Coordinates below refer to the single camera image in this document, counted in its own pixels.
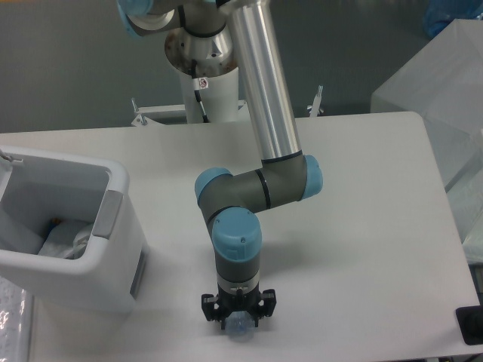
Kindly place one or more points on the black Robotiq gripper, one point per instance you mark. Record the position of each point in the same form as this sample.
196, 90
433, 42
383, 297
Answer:
260, 304

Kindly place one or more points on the clear blue plastic bottle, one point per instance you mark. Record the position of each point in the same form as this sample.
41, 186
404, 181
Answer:
239, 324

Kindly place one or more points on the white green wrapper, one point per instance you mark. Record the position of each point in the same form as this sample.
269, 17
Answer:
68, 240

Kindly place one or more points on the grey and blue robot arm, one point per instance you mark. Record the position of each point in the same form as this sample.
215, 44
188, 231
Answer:
230, 203

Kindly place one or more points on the white trash can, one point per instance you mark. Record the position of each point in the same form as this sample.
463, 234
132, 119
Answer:
37, 186

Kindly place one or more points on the blue yellow snack packet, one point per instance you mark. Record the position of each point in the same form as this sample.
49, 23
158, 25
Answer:
53, 223

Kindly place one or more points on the metal table clamp bolt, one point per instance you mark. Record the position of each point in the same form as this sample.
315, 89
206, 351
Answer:
315, 109

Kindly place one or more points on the black device at table edge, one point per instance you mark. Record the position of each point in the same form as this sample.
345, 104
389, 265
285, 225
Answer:
470, 322

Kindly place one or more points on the frosted plastic storage box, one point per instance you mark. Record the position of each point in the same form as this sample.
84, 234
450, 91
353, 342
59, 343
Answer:
443, 84

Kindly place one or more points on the blue water jug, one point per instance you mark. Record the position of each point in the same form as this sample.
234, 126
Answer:
439, 14

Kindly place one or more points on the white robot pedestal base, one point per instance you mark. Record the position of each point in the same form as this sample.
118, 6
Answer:
208, 74

